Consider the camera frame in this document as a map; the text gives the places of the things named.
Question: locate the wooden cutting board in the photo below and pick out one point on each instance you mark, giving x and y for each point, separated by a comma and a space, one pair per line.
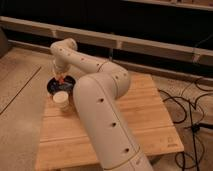
64, 143

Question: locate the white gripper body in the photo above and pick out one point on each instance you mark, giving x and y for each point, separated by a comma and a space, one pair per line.
60, 69

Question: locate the long wooden rail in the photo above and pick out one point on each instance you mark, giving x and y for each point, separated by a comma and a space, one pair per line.
136, 45

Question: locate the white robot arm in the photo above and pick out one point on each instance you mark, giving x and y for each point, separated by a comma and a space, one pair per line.
94, 95

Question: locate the orange red pepper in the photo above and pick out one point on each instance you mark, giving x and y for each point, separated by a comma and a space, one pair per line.
61, 79

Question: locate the white lidded jar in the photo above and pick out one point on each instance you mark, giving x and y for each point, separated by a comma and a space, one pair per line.
61, 100

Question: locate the dark ceramic bowl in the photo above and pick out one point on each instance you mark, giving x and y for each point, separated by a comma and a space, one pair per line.
54, 86

